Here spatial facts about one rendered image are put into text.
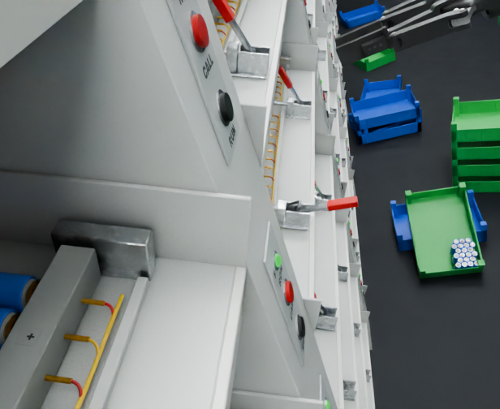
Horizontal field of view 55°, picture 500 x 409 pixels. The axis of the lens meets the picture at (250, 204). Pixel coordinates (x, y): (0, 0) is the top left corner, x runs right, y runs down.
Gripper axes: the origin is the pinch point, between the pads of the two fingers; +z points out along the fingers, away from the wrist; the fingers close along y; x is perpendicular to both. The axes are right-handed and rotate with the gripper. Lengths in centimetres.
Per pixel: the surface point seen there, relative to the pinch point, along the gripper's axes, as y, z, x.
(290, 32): 18.3, 11.8, -0.1
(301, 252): -31.6, 12.0, -8.0
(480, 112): 105, -28, -87
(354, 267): 18, 21, -63
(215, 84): -47, 5, 19
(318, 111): 18.2, 13.1, -17.3
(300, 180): -17.8, 12.3, -7.8
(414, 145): 126, -1, -106
